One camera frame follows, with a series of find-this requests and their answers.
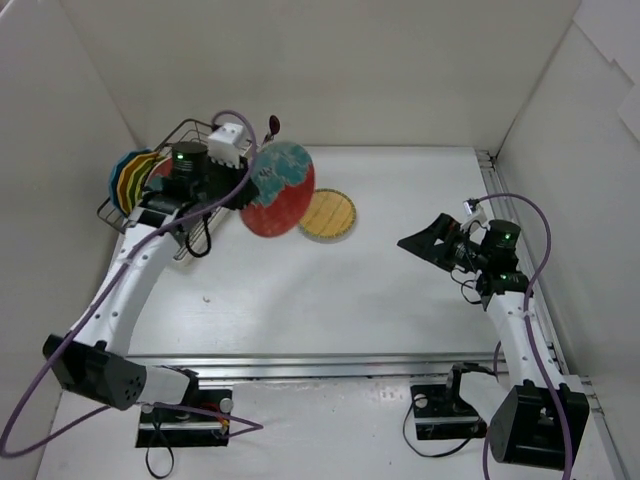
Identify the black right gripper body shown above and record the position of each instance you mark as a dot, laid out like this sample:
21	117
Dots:
451	244

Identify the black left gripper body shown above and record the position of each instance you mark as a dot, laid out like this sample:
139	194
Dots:
239	185

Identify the red plate with teal flower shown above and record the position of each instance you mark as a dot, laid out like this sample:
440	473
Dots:
154	181

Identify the woven bamboo pattern plate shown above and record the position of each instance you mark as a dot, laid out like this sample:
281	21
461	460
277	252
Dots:
330	217

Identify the green polka dot bowl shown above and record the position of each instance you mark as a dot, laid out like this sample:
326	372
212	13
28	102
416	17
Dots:
129	171
141	167

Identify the yellow polka dot bowl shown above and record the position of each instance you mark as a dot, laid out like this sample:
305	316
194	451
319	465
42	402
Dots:
121	187

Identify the blue polka dot bowl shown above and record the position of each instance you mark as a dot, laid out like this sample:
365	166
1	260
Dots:
115	173

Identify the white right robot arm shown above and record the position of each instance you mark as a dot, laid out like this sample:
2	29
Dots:
540	420

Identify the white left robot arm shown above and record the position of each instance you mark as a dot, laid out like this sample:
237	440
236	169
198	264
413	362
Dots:
91	359

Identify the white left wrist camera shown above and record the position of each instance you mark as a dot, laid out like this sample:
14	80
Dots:
227	144

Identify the metal wire dish rack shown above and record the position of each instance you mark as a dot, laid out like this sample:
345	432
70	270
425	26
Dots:
189	130

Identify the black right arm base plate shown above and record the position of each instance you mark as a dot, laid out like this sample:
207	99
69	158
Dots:
439	413

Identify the aluminium front rail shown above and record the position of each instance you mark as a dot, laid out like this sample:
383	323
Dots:
314	366

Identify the aluminium rail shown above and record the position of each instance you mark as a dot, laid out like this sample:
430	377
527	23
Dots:
505	205
314	366

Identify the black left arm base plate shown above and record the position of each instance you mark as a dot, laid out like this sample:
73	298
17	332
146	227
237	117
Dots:
161	431

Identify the aluminium right side rail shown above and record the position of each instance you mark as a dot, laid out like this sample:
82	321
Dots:
505	205

